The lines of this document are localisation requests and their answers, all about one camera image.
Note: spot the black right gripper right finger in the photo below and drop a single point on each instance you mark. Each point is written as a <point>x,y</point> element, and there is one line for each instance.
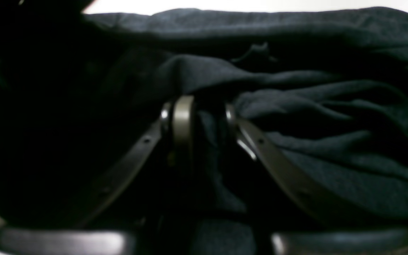
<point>351,230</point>

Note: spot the dark long-sleeve shirt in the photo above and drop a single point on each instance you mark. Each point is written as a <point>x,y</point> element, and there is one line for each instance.
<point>328,89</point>

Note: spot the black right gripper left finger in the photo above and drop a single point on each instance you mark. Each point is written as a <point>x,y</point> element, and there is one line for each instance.
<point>165,149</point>

